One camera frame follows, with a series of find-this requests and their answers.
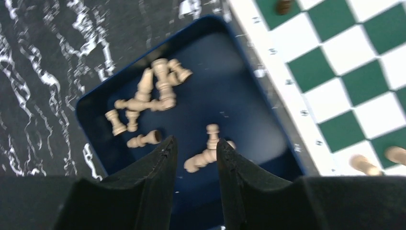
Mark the light wooden pawn piece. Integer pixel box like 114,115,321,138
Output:
350,155,383,176
206,124,219,150

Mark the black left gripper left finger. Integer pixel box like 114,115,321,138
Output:
0,136,178,230

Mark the green white chess board mat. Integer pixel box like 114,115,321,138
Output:
229,0,406,176

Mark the light wooden chess piece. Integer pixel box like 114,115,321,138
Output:
126,130,162,148
114,98,165,112
105,109,127,136
135,68,154,102
125,110,140,132
168,58,193,86
183,140,219,173

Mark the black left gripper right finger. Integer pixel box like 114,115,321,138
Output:
216,139,406,230

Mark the dark wooden chess piece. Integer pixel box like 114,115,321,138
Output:
275,0,293,15

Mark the light wooden king piece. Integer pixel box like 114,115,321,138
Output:
151,58,176,110

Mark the dark blue tin box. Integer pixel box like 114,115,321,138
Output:
76,15,303,230

